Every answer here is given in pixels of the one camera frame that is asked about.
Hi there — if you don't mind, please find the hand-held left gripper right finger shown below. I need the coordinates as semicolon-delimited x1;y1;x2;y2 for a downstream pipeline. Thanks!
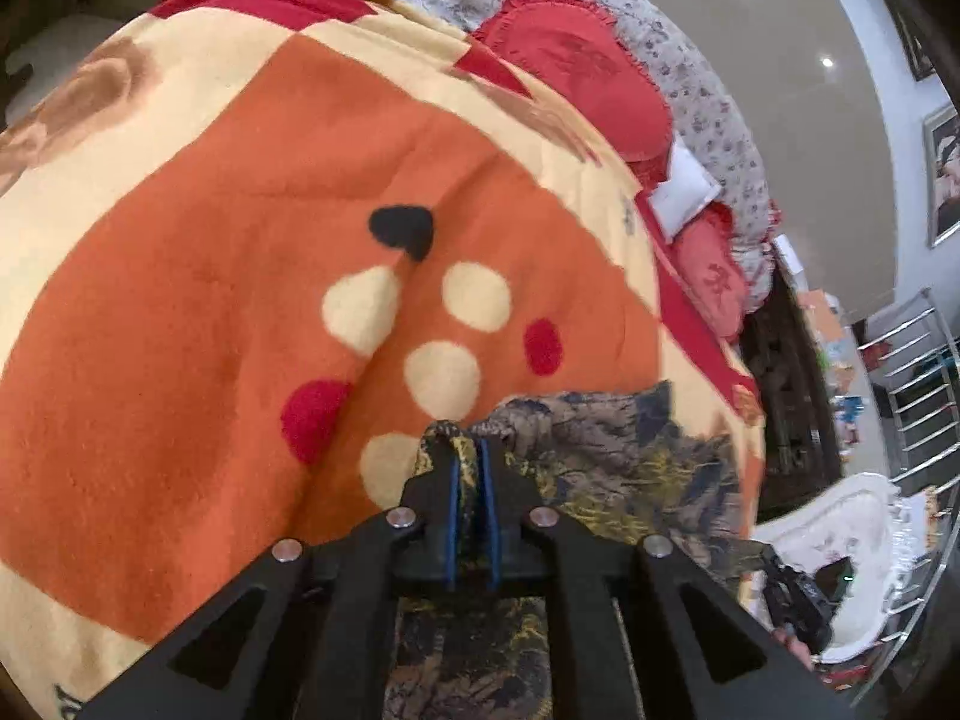
480;441;856;720

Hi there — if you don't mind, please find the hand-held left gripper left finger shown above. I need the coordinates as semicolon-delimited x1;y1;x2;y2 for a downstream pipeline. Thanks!
75;457;462;720

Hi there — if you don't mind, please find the dark floral print shirt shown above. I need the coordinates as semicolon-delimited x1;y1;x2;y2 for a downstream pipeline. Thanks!
382;381;766;720

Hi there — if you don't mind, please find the person's right hand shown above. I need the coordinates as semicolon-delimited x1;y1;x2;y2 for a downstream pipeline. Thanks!
772;624;815;672

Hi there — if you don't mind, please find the white upholstered chair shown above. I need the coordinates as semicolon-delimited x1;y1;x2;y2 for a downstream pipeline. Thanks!
750;474;912;665

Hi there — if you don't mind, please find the metal rack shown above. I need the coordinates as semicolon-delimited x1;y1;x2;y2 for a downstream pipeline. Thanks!
855;289;960;698

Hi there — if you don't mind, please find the carved dark wooden cabinet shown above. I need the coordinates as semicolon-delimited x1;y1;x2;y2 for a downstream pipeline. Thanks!
739;247;845;526

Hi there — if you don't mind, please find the pile of papers and packets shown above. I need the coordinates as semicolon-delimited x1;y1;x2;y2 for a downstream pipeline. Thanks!
795;289;871;451

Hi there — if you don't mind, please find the orange red patchwork blanket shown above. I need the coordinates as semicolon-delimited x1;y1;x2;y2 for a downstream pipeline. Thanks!
0;0;766;720

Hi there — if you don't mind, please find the small red heart pillow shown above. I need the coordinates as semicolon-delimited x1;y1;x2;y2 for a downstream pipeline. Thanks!
671;202;751;342

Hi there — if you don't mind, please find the white pillow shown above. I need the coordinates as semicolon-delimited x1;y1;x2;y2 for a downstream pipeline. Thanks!
649;139;725;233

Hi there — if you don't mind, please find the large red heart pillow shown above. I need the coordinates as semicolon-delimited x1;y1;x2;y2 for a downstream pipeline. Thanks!
472;0;676;185

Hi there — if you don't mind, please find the large framed wall picture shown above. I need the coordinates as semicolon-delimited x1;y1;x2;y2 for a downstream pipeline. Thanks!
922;101;960;248

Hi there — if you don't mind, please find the small framed wall picture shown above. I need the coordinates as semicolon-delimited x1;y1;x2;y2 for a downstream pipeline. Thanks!
892;7;938;83

